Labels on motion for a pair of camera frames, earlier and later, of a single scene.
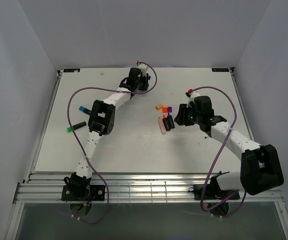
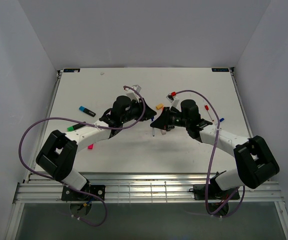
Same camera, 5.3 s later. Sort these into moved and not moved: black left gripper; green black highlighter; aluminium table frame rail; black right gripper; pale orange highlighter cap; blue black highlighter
Moved: black left gripper; black right gripper
Not moved: green black highlighter; aluminium table frame rail; blue black highlighter; pale orange highlighter cap
